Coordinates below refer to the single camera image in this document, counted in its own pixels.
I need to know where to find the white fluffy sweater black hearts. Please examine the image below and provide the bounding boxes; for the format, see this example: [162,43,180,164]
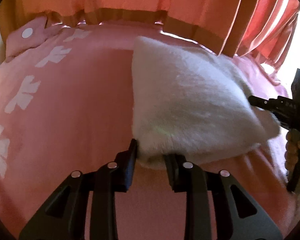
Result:
[132,37,280,169]

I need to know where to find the right hand on gripper handle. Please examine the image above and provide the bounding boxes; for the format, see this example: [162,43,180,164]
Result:
[285,131,300,172]

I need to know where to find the orange curtain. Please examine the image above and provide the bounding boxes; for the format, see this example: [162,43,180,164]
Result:
[0,0,300,69]

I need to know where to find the pink pillow with white dot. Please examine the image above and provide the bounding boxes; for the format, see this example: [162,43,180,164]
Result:
[5,16,63,63]

